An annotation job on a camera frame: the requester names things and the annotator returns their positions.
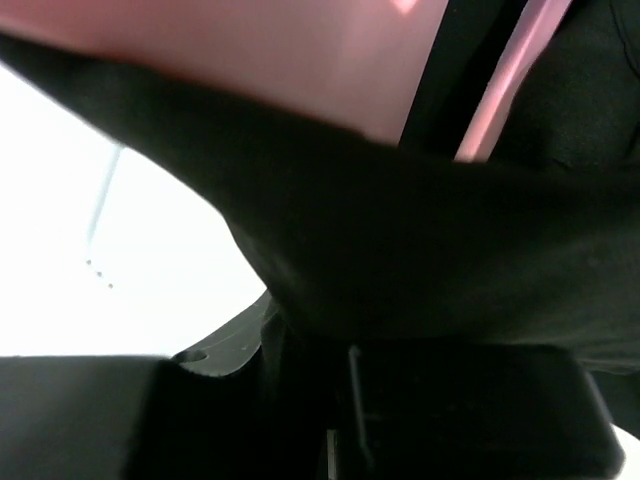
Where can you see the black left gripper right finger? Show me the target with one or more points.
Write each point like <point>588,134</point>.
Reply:
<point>431,410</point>

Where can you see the black shirt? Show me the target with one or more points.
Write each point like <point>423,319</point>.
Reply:
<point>356,239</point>

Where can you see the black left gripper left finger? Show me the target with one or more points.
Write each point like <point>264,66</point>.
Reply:
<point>193,416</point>

